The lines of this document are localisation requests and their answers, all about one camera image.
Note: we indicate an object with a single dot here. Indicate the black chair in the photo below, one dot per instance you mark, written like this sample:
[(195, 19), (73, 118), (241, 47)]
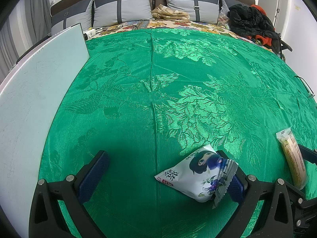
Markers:
[(282, 45)]

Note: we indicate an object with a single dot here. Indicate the white triangular snack packet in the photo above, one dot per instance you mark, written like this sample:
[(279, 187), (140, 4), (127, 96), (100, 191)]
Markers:
[(195, 176)]

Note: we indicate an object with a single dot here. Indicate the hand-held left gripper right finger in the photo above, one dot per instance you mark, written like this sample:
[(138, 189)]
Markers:
[(237, 188)]

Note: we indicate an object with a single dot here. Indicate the grey two-tone pillow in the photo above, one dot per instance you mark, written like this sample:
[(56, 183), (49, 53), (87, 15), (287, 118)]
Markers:
[(190, 2), (71, 14), (224, 5), (121, 7)]

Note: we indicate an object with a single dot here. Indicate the white power strip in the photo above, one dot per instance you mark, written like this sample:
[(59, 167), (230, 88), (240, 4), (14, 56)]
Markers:
[(89, 33)]

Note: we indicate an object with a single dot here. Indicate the white door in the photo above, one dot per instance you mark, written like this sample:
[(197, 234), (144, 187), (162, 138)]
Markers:
[(282, 7)]

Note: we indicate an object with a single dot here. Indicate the large white cardboard box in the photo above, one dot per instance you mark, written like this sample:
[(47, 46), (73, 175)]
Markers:
[(32, 104)]

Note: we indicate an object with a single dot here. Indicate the green floral bedspread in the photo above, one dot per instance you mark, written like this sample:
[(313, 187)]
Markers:
[(158, 99)]

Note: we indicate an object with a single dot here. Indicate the colourful floral bed sheet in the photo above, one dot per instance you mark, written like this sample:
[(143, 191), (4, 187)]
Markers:
[(198, 24)]

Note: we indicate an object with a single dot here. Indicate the pale yellow cracker packet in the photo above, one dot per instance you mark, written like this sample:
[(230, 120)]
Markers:
[(293, 158)]

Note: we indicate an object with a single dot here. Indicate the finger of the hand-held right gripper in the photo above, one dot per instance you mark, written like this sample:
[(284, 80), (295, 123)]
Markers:
[(309, 153), (305, 208)]

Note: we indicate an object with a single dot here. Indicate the clear plastic bag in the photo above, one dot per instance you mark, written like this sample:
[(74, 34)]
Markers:
[(223, 19)]

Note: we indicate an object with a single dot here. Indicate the orange fleece garment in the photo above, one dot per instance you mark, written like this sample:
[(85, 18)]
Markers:
[(265, 40)]

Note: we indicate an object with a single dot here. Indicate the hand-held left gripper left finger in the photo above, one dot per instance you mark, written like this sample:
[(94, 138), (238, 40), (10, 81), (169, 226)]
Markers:
[(92, 178)]

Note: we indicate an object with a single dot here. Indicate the beige folded blanket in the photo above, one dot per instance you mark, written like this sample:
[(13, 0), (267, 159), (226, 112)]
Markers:
[(171, 13)]

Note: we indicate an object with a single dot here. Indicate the grey curtain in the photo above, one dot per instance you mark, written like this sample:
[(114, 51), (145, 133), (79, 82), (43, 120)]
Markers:
[(22, 14)]

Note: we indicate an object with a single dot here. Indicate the black puffer jacket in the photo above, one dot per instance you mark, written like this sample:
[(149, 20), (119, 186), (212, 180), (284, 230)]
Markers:
[(250, 19)]

